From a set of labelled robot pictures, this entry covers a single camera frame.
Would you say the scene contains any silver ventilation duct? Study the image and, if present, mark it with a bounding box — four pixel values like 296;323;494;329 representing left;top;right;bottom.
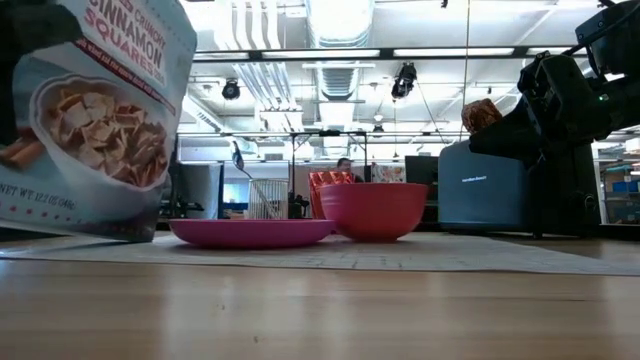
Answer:
304;0;376;101

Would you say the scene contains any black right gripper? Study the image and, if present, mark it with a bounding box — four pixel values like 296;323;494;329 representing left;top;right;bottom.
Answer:
468;49;614;162

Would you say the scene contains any silver metal spoon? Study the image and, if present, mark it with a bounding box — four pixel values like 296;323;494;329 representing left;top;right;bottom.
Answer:
230;140;274;219

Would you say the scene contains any pink plastic plate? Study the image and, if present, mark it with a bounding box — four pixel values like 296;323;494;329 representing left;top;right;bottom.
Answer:
168;218;337;250

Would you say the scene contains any clear ribbed glass cup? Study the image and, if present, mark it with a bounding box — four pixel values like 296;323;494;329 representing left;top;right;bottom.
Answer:
248;178;290;220

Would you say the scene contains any black two-slot toaster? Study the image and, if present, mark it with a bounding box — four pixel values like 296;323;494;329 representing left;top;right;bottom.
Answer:
437;139;601;237

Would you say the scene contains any black overhead beam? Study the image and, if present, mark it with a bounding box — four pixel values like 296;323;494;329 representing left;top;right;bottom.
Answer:
192;47;581;64

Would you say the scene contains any dark background monitor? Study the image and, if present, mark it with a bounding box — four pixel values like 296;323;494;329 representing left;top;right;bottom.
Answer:
404;155;440;184

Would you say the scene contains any person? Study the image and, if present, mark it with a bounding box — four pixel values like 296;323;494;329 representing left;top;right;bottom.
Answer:
335;157;365;184

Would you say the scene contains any grey woven placemat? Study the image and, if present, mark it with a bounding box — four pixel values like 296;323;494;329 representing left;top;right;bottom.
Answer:
0;232;640;277

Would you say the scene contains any orange cup with juice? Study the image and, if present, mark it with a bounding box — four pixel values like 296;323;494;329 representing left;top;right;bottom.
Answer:
308;170;356;220

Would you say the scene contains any brown toast slice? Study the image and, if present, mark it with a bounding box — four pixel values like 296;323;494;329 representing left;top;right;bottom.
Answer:
460;98;504;135

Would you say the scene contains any black background table frame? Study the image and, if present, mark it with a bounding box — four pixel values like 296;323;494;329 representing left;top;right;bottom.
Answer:
177;130;451;221

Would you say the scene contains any cinnamon squares cereal box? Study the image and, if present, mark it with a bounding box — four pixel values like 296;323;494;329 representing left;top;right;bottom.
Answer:
0;0;199;244

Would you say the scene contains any orange plastic bowl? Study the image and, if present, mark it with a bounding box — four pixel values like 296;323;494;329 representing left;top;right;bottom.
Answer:
319;182;430;244

